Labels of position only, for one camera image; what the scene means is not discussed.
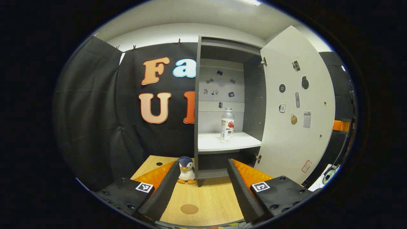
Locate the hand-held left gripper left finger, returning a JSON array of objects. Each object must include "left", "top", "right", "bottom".
[{"left": 95, "top": 160, "right": 181, "bottom": 223}]

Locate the white cabinet door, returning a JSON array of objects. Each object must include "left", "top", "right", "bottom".
[{"left": 254, "top": 25, "right": 336, "bottom": 185}]

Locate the white cabinet shelf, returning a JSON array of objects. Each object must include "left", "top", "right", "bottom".
[{"left": 198, "top": 131, "right": 262, "bottom": 154}]

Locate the penguin plush toy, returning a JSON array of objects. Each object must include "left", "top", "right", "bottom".
[{"left": 177, "top": 156, "right": 197, "bottom": 185}]

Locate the black backdrop cloth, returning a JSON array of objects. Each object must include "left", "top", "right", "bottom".
[{"left": 54, "top": 36, "right": 355, "bottom": 191}]

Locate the clear plastic bottle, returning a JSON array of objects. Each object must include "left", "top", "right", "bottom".
[{"left": 220, "top": 108, "right": 235, "bottom": 143}]

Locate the round brown coaster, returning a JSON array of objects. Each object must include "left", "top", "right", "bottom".
[{"left": 180, "top": 204, "right": 199, "bottom": 215}]

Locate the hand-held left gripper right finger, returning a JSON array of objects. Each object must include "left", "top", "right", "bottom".
[{"left": 227, "top": 158, "right": 314, "bottom": 225}]

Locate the grey cabinet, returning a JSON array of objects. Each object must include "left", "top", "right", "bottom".
[{"left": 194, "top": 35, "right": 267, "bottom": 187}]

